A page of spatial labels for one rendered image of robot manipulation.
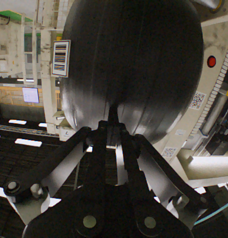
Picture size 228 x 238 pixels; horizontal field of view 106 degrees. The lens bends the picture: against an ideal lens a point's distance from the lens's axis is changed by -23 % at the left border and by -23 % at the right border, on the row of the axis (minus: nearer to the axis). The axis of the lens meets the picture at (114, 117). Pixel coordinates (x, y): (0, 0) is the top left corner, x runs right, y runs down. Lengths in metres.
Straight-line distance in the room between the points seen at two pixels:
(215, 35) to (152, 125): 0.42
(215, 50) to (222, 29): 0.08
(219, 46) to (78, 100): 0.51
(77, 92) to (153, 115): 0.14
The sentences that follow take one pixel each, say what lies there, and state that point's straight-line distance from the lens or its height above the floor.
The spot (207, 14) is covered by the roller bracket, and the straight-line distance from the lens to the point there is 0.50.
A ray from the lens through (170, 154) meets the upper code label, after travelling 0.65.
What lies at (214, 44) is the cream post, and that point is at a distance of 0.53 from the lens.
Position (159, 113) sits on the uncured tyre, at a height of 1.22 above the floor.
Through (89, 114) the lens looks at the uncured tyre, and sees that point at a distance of 0.21.
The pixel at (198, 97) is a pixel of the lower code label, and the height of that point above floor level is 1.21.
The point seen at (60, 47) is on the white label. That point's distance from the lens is 0.21.
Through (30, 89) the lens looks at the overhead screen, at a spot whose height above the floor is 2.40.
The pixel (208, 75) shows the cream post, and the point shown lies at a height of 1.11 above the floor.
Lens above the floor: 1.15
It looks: 29 degrees up
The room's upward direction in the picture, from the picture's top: 169 degrees counter-clockwise
